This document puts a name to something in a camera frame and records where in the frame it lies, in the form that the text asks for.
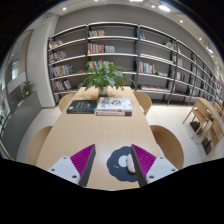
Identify green plant in white pot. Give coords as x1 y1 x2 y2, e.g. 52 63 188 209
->
77 59 136 98

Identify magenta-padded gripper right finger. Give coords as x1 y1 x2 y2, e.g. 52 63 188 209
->
130 143 179 188

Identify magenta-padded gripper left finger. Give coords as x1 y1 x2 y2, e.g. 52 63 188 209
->
47 143 97 188

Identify grey bookshelf unit with books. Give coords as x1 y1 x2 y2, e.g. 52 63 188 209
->
47 21 224 108

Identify light wooden frame chair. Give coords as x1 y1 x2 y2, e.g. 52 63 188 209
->
182 97 209 135
199 99 224 155

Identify small green potted plant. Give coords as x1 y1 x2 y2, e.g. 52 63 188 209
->
20 80 36 98

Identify black cartoon-face mouse pad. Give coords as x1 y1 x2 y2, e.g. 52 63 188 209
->
106 145 139 183

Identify red-spined book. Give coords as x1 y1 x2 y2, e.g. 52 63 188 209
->
95 110 133 117

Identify ceiling lights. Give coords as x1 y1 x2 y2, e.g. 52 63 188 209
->
61 0 214 54

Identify pink computer mouse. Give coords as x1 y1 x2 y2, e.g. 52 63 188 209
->
125 153 137 174

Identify white illustrated book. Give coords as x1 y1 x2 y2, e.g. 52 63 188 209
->
95 96 133 113

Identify black hardcover book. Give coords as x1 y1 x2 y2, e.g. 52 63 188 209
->
66 99 98 115

